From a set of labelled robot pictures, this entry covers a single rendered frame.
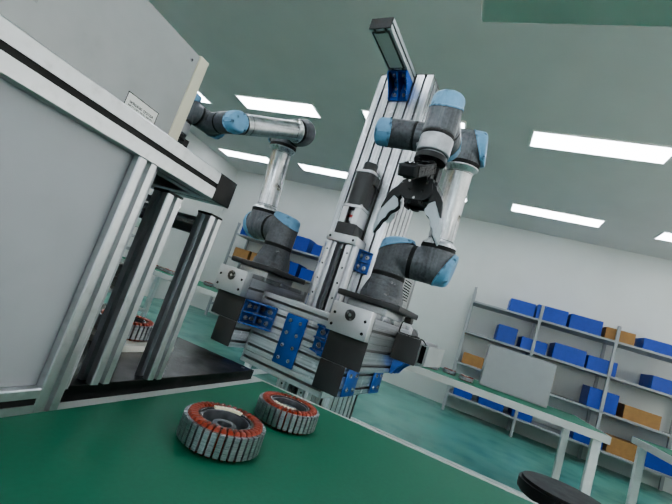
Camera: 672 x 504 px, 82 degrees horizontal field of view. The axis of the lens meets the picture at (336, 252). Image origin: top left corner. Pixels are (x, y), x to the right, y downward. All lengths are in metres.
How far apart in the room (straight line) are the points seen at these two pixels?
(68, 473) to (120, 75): 0.52
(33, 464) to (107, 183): 0.30
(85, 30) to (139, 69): 0.09
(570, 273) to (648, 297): 1.10
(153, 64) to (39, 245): 0.36
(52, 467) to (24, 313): 0.16
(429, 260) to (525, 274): 6.16
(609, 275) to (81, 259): 7.47
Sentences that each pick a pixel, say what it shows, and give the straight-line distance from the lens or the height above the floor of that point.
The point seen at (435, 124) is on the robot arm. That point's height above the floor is 1.41.
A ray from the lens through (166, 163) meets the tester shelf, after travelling 0.58.
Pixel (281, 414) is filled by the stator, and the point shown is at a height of 0.78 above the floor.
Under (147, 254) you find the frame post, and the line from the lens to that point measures 0.61.
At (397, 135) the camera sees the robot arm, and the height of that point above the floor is 1.43.
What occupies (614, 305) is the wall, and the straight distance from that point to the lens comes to 7.60.
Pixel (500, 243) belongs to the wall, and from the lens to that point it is 7.50.
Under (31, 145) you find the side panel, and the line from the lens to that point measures 0.50.
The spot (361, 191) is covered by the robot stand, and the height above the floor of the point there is 1.43.
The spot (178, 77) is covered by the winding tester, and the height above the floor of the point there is 1.26.
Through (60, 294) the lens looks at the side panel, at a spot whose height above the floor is 0.88.
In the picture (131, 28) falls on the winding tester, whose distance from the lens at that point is 0.73.
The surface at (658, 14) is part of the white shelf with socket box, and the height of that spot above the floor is 1.17.
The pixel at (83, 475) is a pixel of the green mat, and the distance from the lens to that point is 0.48.
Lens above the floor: 0.97
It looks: 8 degrees up
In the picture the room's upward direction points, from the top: 19 degrees clockwise
